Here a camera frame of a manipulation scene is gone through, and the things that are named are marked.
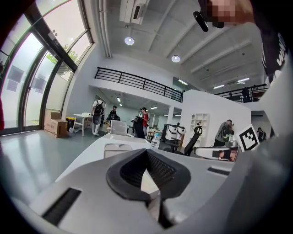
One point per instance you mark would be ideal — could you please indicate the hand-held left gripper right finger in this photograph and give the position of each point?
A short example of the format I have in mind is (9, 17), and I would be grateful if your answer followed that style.
(201, 194)

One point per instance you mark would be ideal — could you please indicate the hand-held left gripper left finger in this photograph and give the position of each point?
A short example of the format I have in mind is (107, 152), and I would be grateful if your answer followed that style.
(103, 182)

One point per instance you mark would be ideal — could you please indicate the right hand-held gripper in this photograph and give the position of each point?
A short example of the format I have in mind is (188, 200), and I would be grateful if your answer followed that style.
(248, 137)

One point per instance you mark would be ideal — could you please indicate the large cardboard box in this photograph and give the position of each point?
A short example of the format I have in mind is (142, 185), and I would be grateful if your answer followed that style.
(56, 128)

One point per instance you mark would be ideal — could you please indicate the small cardboard box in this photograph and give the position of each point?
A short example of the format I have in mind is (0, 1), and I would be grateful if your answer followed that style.
(52, 115)

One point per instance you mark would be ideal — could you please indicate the person's right hand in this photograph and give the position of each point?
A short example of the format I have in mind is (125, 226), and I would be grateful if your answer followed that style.
(230, 155)

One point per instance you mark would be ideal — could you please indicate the black mesh-back office chair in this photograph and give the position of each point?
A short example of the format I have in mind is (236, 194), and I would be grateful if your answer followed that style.
(193, 140)

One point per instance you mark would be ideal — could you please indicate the white shelf unit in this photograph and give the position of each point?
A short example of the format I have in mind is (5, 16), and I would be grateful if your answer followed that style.
(199, 123)

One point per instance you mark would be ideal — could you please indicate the white and black equipment case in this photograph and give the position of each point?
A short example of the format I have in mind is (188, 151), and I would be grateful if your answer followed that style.
(180, 133)
(169, 132)

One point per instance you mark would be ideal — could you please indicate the clear water bottle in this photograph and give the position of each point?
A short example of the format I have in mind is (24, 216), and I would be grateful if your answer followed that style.
(155, 141)

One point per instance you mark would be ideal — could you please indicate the white office chair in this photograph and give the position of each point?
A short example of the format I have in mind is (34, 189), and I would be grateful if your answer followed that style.
(119, 128)

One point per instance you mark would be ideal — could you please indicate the white folding table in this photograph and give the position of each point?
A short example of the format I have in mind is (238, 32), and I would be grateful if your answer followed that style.
(81, 118)

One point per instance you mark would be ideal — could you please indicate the black bin with yellow lid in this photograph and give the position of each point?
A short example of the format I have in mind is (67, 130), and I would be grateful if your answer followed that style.
(70, 123)

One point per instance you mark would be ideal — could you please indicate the black balcony railing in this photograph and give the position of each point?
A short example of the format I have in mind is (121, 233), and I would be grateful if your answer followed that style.
(142, 83)

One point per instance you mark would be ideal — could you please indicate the round ceiling light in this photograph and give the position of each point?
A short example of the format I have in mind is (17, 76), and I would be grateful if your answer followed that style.
(129, 40)
(175, 58)

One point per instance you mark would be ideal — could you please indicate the person's black printed shirt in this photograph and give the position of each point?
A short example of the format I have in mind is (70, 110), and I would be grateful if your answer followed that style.
(270, 45)

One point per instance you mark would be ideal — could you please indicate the person's head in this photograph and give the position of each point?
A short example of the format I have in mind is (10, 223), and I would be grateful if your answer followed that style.
(229, 13)

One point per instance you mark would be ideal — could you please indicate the white ceiling air conditioner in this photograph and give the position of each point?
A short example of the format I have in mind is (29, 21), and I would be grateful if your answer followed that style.
(135, 10)

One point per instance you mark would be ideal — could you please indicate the black head-worn camera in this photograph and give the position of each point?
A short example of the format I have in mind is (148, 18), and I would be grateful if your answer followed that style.
(201, 21)

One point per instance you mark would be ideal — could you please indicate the black-framed glass window wall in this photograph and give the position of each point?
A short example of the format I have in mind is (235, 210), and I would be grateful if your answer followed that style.
(27, 75)

